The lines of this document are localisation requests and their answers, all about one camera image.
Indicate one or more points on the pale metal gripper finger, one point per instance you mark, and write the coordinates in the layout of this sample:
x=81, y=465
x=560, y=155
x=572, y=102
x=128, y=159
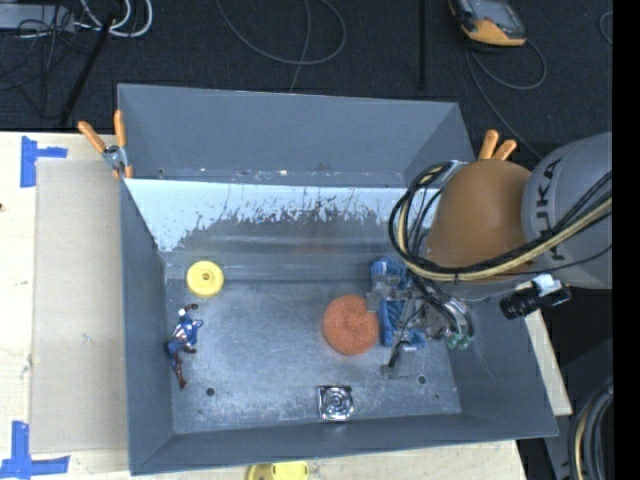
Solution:
x=402, y=360
x=385, y=288

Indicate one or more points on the orange round scrubber sponge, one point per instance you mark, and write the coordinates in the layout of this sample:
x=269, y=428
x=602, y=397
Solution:
x=350, y=324

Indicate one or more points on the grey metal bin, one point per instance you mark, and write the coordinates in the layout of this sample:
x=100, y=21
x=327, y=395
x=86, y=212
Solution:
x=280, y=348

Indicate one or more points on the yellow disc with holes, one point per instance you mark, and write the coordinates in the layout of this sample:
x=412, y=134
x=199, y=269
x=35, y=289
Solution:
x=277, y=470

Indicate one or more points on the yellow round disc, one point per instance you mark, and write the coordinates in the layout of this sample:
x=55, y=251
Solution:
x=205, y=279

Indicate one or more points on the blue and red toy figure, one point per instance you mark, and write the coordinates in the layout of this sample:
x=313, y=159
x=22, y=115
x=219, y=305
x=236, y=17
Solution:
x=184, y=335

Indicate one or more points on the black cylinder on white bracket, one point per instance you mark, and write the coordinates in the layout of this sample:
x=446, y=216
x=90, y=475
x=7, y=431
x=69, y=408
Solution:
x=525, y=303

